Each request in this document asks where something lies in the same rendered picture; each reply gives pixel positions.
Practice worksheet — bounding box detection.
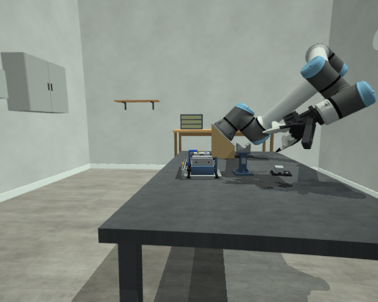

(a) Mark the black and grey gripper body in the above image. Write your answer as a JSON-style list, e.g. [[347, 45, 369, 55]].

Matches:
[[283, 105, 324, 138]]

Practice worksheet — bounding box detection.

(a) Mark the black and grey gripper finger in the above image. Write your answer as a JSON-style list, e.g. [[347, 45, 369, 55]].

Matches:
[[276, 134, 302, 152], [262, 121, 299, 134]]

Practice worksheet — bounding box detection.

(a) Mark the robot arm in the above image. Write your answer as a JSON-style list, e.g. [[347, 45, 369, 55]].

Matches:
[[214, 43, 376, 149]]

